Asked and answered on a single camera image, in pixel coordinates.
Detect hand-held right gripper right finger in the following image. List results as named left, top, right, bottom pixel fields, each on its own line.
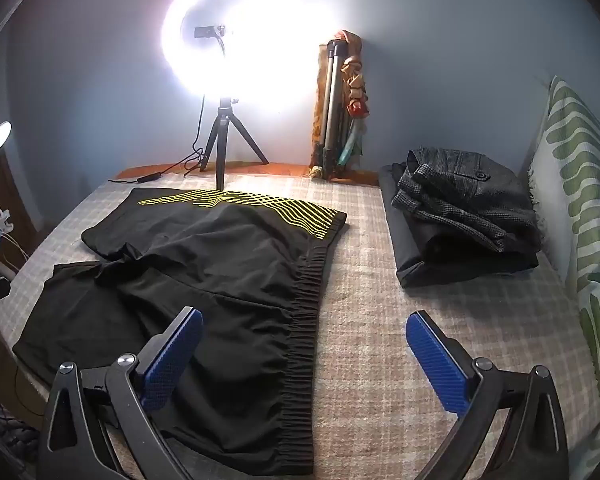
left=405, top=310, right=570, bottom=480

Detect dark ribbed object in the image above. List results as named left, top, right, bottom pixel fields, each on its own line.
left=0, top=385, right=39, bottom=480

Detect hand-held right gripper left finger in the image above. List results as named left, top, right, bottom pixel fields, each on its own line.
left=36, top=306, right=204, bottom=480

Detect white ring light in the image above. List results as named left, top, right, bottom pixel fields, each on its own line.
left=162, top=0, right=342, bottom=111

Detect green and white striped pillow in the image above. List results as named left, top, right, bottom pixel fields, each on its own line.
left=522, top=76, right=600, bottom=411

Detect orange floral cloth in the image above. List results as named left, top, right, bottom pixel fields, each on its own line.
left=307, top=27, right=369, bottom=179

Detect folded grey checked pants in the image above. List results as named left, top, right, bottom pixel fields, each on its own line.
left=391, top=146, right=541, bottom=253

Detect black phone holder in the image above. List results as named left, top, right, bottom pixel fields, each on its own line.
left=194, top=24, right=227, bottom=42

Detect folded black pants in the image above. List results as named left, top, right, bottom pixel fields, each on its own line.
left=378, top=162, right=540, bottom=289

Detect black ring light cable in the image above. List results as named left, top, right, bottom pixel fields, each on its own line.
left=107, top=102, right=207, bottom=184

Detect white cables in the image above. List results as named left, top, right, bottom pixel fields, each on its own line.
left=0, top=227, right=31, bottom=273

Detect black ring light tripod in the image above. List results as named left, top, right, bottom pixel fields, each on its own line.
left=199, top=96, right=271, bottom=191

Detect orange bed sheet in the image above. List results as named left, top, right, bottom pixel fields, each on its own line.
left=114, top=160, right=381, bottom=186

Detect beige checked blanket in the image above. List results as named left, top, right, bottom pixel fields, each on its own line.
left=0, top=172, right=600, bottom=480

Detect black pants with yellow stripes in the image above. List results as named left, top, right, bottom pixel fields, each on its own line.
left=12, top=187, right=350, bottom=476

